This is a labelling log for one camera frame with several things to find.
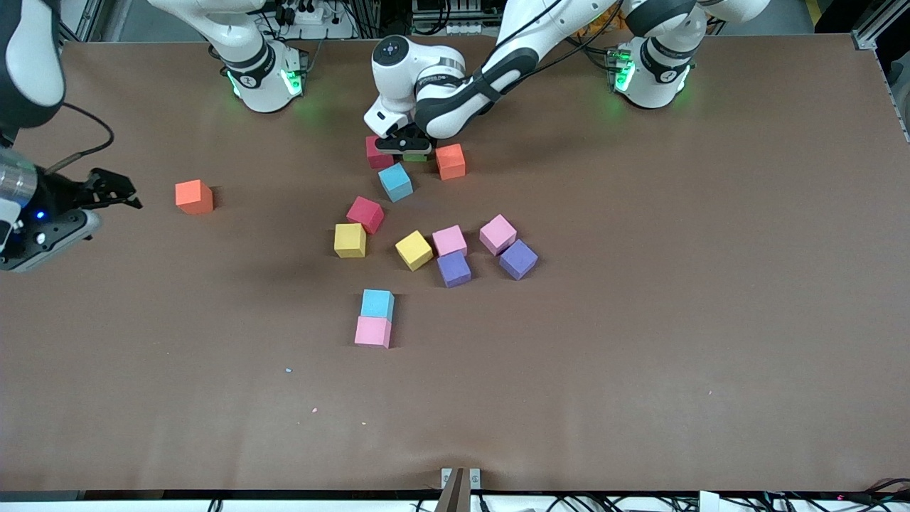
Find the small metal bracket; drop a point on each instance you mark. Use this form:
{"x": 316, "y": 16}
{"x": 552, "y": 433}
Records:
{"x": 446, "y": 478}

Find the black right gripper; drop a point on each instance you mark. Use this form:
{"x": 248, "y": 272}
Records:
{"x": 64, "y": 193}

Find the yellow foam cube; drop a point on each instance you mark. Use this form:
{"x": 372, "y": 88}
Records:
{"x": 350, "y": 240}
{"x": 414, "y": 250}

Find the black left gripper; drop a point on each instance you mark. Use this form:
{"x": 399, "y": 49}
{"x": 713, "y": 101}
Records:
{"x": 409, "y": 132}

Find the green foam cube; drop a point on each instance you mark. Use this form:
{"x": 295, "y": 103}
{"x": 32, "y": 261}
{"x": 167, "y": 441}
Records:
{"x": 416, "y": 158}

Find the dark camera mount post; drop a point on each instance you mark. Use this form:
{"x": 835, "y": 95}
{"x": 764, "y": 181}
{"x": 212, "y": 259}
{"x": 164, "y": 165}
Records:
{"x": 455, "y": 498}

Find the purple foam cube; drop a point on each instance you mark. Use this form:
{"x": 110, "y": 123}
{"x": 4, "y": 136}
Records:
{"x": 518, "y": 259}
{"x": 453, "y": 270}

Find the brown table cover sheet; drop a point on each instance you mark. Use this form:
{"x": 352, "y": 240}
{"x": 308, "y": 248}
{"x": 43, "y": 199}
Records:
{"x": 640, "y": 320}

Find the aluminium frame post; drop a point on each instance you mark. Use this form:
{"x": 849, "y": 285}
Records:
{"x": 92, "y": 18}

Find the grey equipment rack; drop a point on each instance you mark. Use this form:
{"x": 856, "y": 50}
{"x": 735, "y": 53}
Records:
{"x": 455, "y": 11}

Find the red foam cube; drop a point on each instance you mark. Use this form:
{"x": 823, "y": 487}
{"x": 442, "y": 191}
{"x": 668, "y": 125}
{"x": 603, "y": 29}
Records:
{"x": 377, "y": 158}
{"x": 365, "y": 215}

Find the orange foam cube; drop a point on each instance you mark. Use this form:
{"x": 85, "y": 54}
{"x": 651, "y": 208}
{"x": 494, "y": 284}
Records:
{"x": 450, "y": 162}
{"x": 193, "y": 198}

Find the aluminium frame corner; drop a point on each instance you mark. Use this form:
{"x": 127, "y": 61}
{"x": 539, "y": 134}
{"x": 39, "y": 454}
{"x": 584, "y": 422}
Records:
{"x": 871, "y": 32}

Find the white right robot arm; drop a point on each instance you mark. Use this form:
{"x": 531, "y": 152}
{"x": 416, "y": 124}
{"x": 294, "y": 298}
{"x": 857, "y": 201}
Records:
{"x": 32, "y": 57}

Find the white power strip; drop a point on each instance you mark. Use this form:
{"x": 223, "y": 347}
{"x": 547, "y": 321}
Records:
{"x": 311, "y": 13}

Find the pink foam cube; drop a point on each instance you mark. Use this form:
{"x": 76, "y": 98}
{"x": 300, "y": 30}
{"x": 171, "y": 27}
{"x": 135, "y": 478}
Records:
{"x": 372, "y": 332}
{"x": 449, "y": 240}
{"x": 498, "y": 235}

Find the cyan foam cube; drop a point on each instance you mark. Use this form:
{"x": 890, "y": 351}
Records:
{"x": 377, "y": 304}

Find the silver table edge rail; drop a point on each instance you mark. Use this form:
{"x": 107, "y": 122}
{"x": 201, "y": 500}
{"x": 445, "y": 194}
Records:
{"x": 897, "y": 92}

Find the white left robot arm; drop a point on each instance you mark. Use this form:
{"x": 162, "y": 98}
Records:
{"x": 398, "y": 67}

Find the blue foam cube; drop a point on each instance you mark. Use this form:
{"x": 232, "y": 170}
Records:
{"x": 395, "y": 183}

